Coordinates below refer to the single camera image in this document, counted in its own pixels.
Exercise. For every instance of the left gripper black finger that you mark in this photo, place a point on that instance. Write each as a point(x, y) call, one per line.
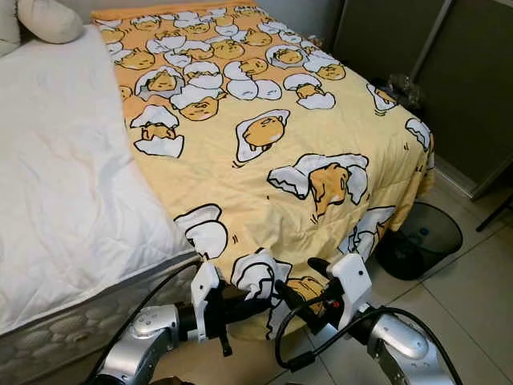
point(259, 305)

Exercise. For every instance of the yellow egg print blanket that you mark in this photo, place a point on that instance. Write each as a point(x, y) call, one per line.
point(256, 176)

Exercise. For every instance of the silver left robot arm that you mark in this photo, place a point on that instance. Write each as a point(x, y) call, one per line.
point(144, 337)

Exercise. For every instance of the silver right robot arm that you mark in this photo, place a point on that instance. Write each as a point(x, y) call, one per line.
point(401, 345)

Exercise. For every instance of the black mesh wastebasket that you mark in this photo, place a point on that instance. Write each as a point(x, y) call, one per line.
point(409, 258)

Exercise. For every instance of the grey quilted mattress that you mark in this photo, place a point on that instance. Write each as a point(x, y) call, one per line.
point(64, 346)

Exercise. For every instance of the crinkled clear plastic bag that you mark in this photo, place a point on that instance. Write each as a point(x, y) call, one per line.
point(405, 88)

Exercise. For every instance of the white quilted bed sheet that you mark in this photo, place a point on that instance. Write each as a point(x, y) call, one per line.
point(64, 160)

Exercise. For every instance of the grey wardrobe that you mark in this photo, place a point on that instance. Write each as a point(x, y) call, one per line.
point(409, 48)

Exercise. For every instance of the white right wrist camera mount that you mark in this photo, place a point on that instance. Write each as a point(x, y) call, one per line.
point(351, 277)

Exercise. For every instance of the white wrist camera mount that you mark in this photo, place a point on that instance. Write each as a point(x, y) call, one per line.
point(351, 277)
point(203, 285)

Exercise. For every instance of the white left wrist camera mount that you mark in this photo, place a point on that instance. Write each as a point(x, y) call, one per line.
point(203, 285)

